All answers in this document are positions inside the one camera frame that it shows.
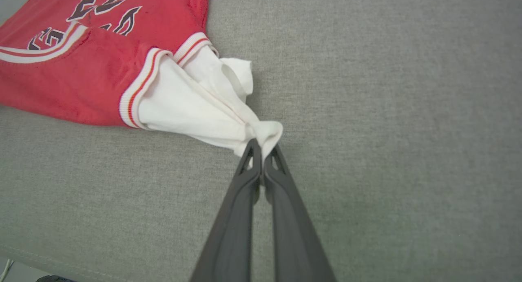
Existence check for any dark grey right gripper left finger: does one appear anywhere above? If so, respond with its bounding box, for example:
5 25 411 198
190 138 263 282

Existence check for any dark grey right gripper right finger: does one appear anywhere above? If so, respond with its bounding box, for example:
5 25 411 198
263 144 337 282

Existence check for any red basketball jersey shirt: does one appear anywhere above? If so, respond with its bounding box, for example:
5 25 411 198
0 0 284 158

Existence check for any grey fabric sofa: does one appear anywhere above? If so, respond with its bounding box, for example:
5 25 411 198
0 0 522 282

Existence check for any thin white cable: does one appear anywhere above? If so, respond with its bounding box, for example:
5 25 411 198
0 258 15 279

